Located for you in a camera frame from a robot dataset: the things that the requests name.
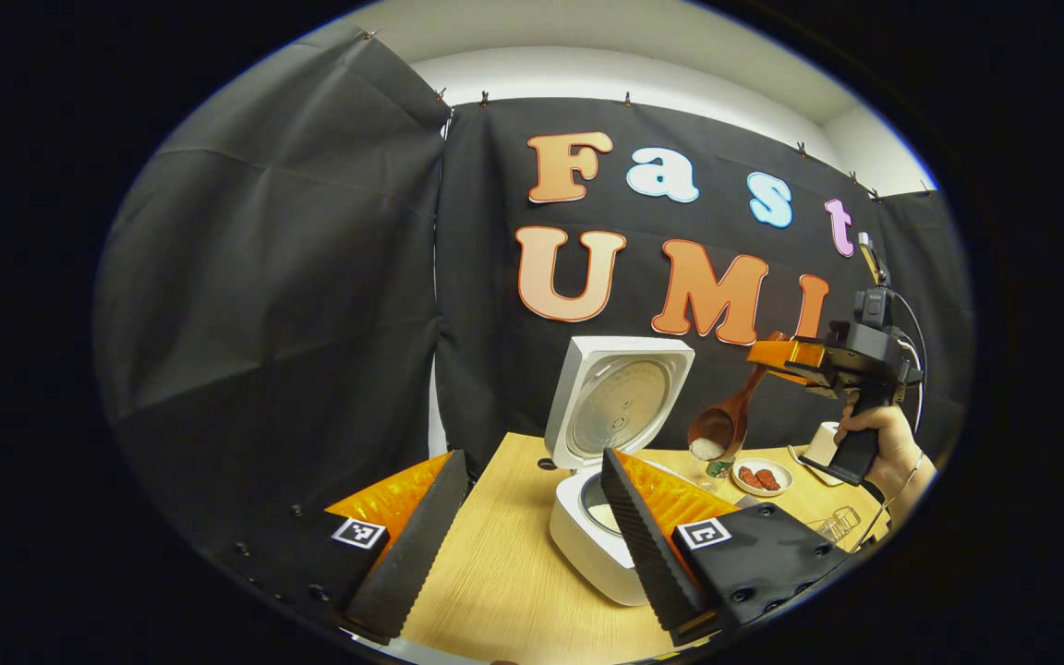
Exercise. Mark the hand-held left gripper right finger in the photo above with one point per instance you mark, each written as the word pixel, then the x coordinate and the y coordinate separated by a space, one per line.
pixel 647 563

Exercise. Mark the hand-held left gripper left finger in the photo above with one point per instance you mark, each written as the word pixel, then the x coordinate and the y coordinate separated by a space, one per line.
pixel 412 563

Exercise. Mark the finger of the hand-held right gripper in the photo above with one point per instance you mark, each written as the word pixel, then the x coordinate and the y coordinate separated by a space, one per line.
pixel 795 354

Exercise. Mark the brown wooden spoon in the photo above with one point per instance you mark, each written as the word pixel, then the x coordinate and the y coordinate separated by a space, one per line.
pixel 726 420

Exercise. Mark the white rice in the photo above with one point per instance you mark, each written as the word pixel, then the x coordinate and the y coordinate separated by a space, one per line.
pixel 707 449

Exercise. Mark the white rice cooker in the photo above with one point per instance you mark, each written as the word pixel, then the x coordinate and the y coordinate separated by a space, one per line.
pixel 587 406

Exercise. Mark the white toaster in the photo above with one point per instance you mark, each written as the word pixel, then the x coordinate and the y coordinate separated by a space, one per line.
pixel 823 443

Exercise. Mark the clear plastic water bottle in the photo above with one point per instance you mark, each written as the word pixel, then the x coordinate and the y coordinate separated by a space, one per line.
pixel 719 469

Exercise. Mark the red meat piece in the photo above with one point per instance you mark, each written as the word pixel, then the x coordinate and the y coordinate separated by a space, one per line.
pixel 748 477
pixel 768 479

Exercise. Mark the white round plate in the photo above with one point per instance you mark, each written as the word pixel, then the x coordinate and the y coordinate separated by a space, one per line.
pixel 763 491

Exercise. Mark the black backdrop cloth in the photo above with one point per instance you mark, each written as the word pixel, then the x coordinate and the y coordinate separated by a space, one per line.
pixel 292 296

